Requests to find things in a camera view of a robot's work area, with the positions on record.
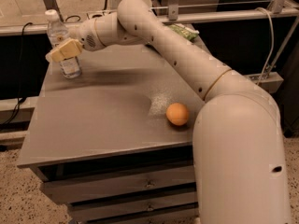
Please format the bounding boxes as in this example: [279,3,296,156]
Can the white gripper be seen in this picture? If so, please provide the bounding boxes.
[46,20,101,63]

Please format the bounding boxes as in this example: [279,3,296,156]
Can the clear plastic water bottle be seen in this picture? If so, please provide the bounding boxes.
[45,9,82,78]

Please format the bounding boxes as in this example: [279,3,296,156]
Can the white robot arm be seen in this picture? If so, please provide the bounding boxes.
[46,0,292,224]

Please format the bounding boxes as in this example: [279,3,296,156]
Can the metal railing bar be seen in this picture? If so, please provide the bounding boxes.
[0,7,299,37]

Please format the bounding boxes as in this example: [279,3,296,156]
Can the white power strip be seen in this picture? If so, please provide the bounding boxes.
[86,10,113,20]

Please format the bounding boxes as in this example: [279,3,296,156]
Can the grey drawer cabinet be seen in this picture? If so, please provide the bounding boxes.
[17,45,203,224]

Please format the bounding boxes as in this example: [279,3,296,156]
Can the green chip bag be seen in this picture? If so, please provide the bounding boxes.
[169,24,199,41]

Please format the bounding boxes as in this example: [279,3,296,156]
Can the orange fruit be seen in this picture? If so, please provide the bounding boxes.
[166,103,189,126]

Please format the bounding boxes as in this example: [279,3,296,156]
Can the black cable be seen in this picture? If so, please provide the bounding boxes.
[0,21,35,126]

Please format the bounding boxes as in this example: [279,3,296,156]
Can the white cable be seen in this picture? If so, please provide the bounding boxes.
[255,7,275,86]

